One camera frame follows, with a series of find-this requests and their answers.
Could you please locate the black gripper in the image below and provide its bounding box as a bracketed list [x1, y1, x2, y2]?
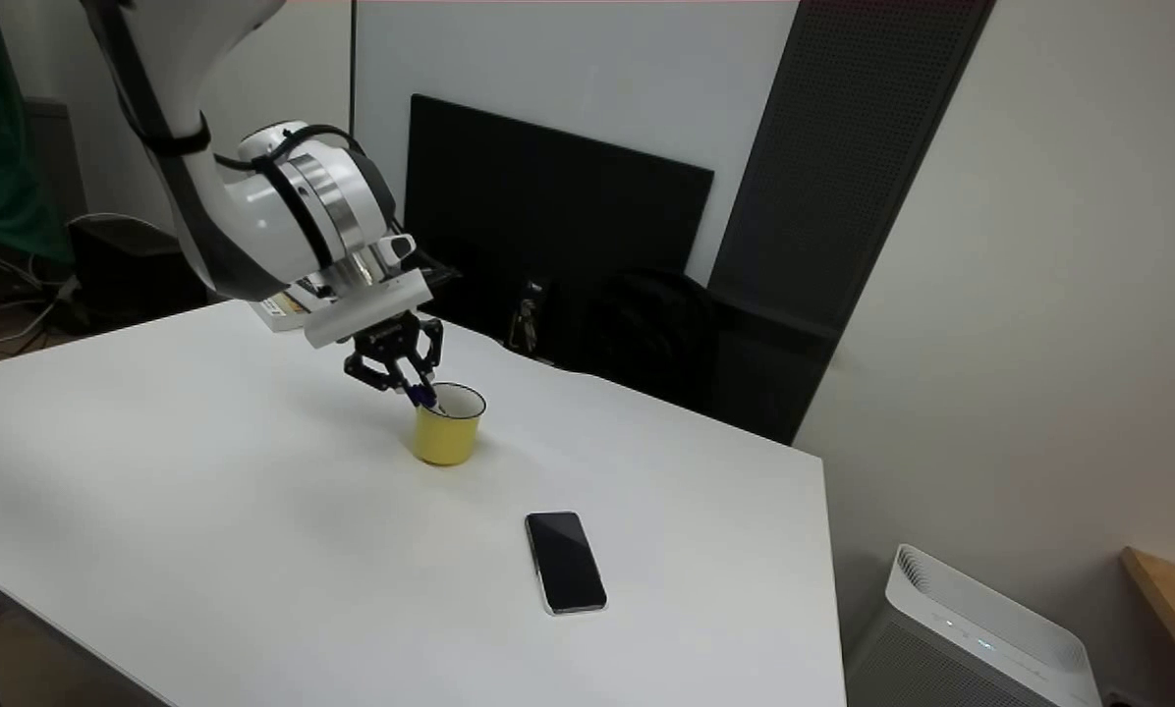
[342, 309, 448, 406]

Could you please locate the yellow enamel mug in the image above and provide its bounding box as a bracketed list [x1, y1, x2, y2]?
[406, 378, 491, 472]

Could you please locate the small dark metal item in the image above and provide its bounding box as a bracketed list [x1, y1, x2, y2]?
[503, 280, 550, 356]

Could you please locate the black flat monitor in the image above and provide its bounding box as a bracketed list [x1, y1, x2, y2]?
[402, 90, 718, 345]

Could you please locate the black smartphone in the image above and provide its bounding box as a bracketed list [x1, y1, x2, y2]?
[523, 506, 609, 616]

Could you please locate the black chair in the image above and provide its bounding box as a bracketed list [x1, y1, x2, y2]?
[532, 268, 838, 449]

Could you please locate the black box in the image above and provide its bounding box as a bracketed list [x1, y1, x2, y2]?
[68, 216, 208, 332]

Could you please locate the dark grey leaning panel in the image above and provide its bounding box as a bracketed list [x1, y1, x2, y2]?
[709, 0, 999, 339]

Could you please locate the grey bin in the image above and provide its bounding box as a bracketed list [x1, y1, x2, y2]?
[844, 543, 1108, 707]

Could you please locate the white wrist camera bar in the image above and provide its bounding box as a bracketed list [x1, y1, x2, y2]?
[253, 268, 436, 355]

